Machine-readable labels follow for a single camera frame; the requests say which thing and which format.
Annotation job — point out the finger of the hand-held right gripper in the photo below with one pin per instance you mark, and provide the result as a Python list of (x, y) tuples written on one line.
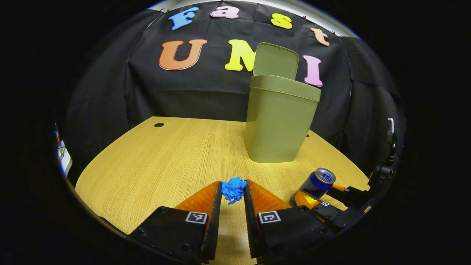
[(353, 197), (331, 217)]

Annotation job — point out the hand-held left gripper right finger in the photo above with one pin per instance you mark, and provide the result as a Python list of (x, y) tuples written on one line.
[(287, 232)]

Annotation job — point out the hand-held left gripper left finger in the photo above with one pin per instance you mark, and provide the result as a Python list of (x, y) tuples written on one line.
[(176, 232)]

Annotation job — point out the blue pop can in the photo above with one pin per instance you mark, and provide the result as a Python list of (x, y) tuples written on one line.
[(316, 184)]

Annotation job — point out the blue paper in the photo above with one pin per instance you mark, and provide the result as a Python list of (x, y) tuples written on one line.
[(233, 189)]

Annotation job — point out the green desktop garbage bin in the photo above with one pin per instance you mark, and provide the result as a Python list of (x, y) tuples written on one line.
[(276, 125)]

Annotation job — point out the computer monitor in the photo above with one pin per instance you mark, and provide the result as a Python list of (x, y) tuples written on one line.
[(65, 162)]

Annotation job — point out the black backdrop cloth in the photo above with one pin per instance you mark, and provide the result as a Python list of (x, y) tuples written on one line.
[(206, 92)]

